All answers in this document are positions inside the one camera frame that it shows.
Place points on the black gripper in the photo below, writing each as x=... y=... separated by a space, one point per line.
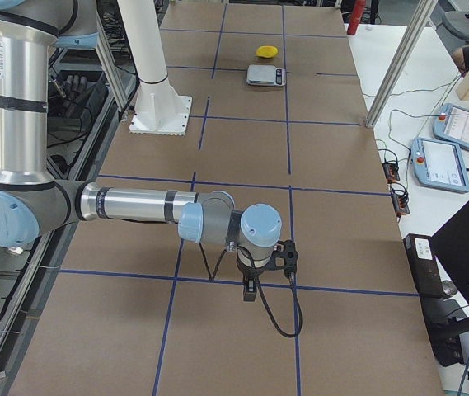
x=249 y=271

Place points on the yellow mango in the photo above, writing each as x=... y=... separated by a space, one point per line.
x=267 y=52

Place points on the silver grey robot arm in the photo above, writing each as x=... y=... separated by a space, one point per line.
x=33 y=202

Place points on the near orange black adapter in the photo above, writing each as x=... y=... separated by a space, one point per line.
x=400 y=198

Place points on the orange black adapter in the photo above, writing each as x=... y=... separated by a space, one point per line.
x=400 y=198
x=390 y=166

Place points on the far orange black adapter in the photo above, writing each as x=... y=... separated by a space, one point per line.
x=390 y=166

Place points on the black computer box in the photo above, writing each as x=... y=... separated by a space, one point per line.
x=436 y=298

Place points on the silver digital kitchen scale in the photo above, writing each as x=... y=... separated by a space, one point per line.
x=265 y=76

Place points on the near blue teach pendant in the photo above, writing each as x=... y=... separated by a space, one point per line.
x=439 y=164

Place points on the blue teach pendant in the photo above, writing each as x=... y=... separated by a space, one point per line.
x=452 y=125
x=439 y=164

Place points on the far blue teach pendant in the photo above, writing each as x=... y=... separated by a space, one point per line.
x=452 y=125

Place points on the red bottle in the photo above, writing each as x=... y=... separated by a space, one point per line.
x=356 y=16

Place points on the seated person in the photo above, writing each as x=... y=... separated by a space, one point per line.
x=460 y=57

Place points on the grey office chair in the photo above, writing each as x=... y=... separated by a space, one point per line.
x=461 y=20

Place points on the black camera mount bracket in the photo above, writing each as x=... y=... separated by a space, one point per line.
x=284 y=258

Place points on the white column with base plate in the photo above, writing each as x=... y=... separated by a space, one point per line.
x=158 y=108

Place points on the aluminium frame post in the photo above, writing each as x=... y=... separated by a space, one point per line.
x=408 y=42

